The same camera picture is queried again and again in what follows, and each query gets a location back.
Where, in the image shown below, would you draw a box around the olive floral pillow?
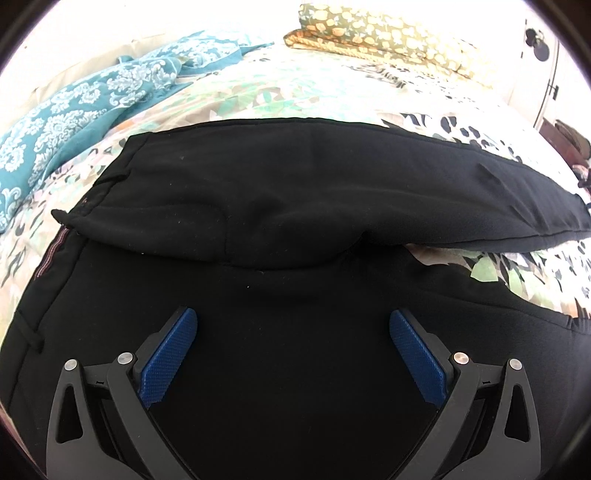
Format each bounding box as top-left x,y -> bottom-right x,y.
298,2 -> 476,77

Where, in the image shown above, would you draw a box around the black pants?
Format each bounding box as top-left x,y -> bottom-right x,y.
0,117 -> 591,480

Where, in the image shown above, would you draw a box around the teal damask print blanket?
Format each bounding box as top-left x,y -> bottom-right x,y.
0,30 -> 275,234

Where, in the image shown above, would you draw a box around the yellow patterned pillow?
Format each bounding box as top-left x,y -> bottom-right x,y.
284,28 -> 490,88

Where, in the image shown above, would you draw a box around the dark brown furniture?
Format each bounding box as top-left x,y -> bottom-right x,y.
540,117 -> 591,185

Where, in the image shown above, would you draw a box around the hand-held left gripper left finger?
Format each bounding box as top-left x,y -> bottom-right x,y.
46,305 -> 199,480

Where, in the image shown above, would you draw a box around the black wall fixture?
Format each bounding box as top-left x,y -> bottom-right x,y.
524,28 -> 551,61

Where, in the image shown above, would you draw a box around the floral leaf print bedsheet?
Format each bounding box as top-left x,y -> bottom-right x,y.
0,41 -> 591,324

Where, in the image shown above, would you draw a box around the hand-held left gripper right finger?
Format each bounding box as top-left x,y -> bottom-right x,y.
388,308 -> 544,480

